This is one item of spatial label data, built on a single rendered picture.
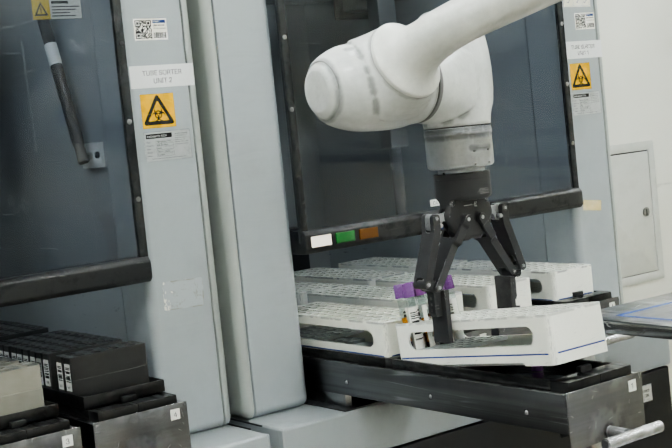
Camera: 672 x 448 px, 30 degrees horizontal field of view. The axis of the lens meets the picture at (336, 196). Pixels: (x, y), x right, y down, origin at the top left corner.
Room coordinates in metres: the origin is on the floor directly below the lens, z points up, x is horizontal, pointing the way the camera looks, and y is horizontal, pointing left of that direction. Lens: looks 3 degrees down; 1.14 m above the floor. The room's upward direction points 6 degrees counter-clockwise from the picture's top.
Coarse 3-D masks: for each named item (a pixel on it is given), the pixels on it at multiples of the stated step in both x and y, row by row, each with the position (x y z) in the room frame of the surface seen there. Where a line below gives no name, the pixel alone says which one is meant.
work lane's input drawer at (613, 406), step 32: (320, 352) 1.86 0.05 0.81; (320, 384) 1.85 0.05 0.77; (352, 384) 1.79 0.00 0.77; (384, 384) 1.73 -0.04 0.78; (416, 384) 1.67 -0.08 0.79; (448, 384) 1.62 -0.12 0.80; (480, 384) 1.57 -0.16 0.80; (512, 384) 1.54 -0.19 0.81; (544, 384) 1.50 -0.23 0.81; (576, 384) 1.47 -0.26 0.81; (608, 384) 1.50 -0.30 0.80; (640, 384) 1.53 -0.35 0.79; (480, 416) 1.58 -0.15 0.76; (512, 416) 1.53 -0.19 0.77; (544, 416) 1.48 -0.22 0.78; (576, 416) 1.46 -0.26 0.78; (608, 416) 1.49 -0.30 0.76; (640, 416) 1.53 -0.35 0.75
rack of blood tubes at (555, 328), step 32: (480, 320) 1.59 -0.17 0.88; (512, 320) 1.54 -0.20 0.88; (544, 320) 1.50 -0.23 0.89; (576, 320) 1.52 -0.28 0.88; (416, 352) 1.70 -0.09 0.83; (448, 352) 1.64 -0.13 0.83; (480, 352) 1.59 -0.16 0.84; (512, 352) 1.55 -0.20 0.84; (544, 352) 1.50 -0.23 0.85; (576, 352) 1.51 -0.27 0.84
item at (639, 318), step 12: (648, 300) 1.99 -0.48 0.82; (660, 300) 1.98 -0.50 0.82; (612, 312) 1.91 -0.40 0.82; (624, 312) 1.90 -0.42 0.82; (636, 312) 1.89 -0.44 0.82; (648, 312) 1.88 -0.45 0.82; (660, 312) 1.87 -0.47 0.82; (612, 324) 1.84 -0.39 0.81; (624, 324) 1.82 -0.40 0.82; (636, 324) 1.80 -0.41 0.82; (648, 324) 1.78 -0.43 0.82; (660, 324) 1.77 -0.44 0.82; (648, 336) 1.78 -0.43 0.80; (660, 336) 1.76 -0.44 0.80; (600, 444) 1.90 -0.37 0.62
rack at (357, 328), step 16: (304, 304) 2.02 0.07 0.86; (320, 304) 2.01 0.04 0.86; (336, 304) 1.99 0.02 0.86; (352, 304) 1.97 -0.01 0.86; (304, 320) 1.90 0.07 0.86; (320, 320) 1.87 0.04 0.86; (336, 320) 1.84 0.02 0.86; (352, 320) 1.81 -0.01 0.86; (368, 320) 1.79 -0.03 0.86; (384, 320) 1.78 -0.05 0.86; (400, 320) 1.76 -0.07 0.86; (304, 336) 1.94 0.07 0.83; (320, 336) 1.92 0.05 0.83; (336, 336) 1.91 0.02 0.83; (352, 336) 1.97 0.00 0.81; (368, 336) 1.94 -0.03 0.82; (384, 336) 1.75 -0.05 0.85; (368, 352) 1.78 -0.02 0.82; (384, 352) 1.75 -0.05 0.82
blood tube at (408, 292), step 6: (402, 288) 1.71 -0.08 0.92; (408, 288) 1.71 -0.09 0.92; (408, 294) 1.71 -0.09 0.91; (414, 294) 1.71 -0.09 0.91; (408, 300) 1.71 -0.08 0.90; (414, 300) 1.71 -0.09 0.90; (408, 306) 1.71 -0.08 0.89; (414, 306) 1.71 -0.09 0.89; (408, 312) 1.71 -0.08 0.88; (414, 312) 1.70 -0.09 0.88; (414, 318) 1.70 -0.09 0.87; (414, 336) 1.70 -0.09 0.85; (420, 336) 1.70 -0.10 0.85; (420, 342) 1.70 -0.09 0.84; (420, 348) 1.70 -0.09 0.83
